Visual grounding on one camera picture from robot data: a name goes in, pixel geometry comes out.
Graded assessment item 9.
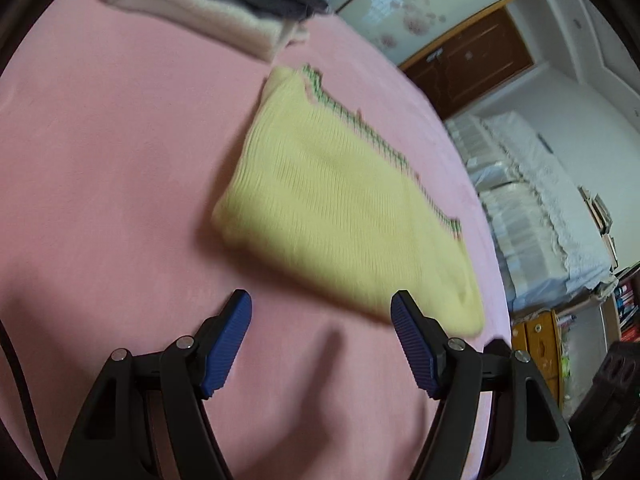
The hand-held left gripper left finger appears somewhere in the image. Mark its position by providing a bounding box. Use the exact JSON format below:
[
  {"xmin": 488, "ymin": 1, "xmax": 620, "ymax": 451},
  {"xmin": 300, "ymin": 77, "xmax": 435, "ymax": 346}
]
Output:
[{"xmin": 57, "ymin": 289, "xmax": 253, "ymax": 480}]

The yellow knitted cardigan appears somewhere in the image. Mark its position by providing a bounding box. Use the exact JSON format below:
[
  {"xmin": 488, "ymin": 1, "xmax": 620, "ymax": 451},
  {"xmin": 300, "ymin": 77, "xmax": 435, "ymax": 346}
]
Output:
[{"xmin": 212, "ymin": 63, "xmax": 487, "ymax": 337}]

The black cable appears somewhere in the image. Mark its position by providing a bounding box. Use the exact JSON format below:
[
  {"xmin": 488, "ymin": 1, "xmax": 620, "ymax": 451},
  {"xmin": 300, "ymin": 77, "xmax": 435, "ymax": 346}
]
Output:
[{"xmin": 0, "ymin": 319, "xmax": 57, "ymax": 480}]

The lace covered furniture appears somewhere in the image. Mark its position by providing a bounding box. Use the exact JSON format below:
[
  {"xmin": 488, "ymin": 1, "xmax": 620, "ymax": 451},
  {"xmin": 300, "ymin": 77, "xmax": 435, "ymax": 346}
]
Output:
[{"xmin": 444, "ymin": 112, "xmax": 619, "ymax": 312}]

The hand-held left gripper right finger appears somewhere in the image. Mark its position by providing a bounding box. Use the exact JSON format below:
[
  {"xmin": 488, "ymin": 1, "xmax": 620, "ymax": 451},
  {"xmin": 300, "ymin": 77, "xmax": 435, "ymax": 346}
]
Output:
[{"xmin": 390, "ymin": 290, "xmax": 585, "ymax": 480}]

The folded white sweater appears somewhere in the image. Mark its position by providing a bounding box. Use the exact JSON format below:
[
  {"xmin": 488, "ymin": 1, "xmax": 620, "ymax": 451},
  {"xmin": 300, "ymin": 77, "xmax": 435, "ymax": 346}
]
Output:
[{"xmin": 94, "ymin": 0, "xmax": 312, "ymax": 59}]

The floral sliding door wardrobe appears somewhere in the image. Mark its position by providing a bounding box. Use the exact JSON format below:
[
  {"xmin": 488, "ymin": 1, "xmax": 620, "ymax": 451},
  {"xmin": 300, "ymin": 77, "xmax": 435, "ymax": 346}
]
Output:
[{"xmin": 324, "ymin": 0, "xmax": 547, "ymax": 69}]

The brown wooden door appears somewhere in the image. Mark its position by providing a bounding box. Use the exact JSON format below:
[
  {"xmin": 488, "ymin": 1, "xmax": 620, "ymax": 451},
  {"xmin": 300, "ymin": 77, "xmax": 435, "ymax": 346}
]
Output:
[{"xmin": 399, "ymin": 7, "xmax": 535, "ymax": 122}]

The yellow wooden drawer cabinet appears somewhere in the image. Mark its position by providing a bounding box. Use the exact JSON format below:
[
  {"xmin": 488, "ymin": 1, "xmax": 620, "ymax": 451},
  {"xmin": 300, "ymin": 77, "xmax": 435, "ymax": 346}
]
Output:
[{"xmin": 510, "ymin": 309, "xmax": 567, "ymax": 413}]

